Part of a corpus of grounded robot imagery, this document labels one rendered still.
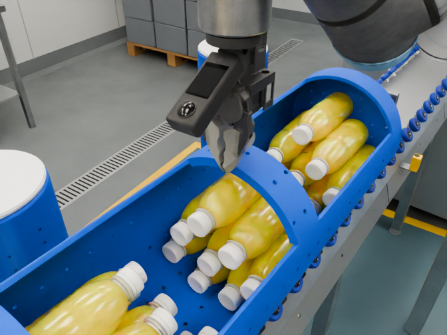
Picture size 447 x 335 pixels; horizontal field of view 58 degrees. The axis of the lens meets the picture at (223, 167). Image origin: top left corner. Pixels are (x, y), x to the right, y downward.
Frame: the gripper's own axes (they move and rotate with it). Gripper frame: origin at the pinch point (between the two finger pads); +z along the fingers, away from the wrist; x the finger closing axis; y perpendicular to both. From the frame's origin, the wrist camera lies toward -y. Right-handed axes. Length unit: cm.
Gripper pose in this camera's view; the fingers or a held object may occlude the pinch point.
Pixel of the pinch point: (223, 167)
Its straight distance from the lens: 61.0
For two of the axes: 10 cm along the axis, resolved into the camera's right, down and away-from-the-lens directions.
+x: -7.9, -3.6, 4.9
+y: 6.1, -4.6, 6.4
